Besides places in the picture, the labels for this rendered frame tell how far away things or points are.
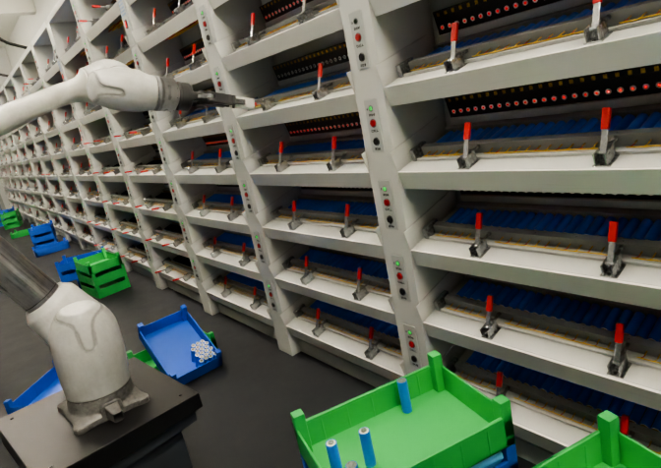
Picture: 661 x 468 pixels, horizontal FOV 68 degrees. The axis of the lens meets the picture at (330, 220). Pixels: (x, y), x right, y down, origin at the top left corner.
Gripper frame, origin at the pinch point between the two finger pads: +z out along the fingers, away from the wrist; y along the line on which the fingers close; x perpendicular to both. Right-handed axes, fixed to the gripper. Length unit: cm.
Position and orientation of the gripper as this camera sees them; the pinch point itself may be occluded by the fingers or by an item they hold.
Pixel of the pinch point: (242, 102)
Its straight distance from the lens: 151.7
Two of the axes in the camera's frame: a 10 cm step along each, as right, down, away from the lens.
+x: 0.0, -10.0, -0.8
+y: 6.2, 0.7, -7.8
